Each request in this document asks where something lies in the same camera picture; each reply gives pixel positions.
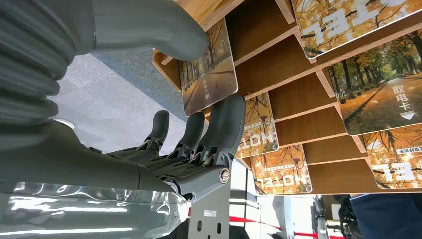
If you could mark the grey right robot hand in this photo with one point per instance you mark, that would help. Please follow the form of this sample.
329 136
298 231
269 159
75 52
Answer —
66 165

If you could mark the autumn path key card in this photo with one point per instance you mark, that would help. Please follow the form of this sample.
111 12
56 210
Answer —
211 76
379 95

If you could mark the autumn hotel key card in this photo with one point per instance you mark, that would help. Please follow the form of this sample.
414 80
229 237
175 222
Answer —
258 132
280 171

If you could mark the wooden card rack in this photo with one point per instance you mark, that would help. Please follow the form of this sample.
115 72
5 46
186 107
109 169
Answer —
277 66

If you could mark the autumn leaves key card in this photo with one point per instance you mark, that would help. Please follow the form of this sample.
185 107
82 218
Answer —
343 23
395 158

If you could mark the ribbed grey right arm sleeve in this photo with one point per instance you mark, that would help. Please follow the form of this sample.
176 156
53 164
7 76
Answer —
29 49

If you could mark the red barrier tape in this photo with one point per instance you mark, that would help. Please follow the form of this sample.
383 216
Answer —
257 222

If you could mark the black equipment piece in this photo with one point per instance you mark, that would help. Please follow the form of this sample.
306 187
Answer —
344 211

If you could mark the blue fabric object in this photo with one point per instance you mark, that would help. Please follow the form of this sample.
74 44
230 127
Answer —
389 217

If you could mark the grey metal bracket plate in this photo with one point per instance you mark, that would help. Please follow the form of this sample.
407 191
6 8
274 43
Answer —
211 217

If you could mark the grey metal stand post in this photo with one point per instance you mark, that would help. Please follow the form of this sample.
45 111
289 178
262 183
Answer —
321 217

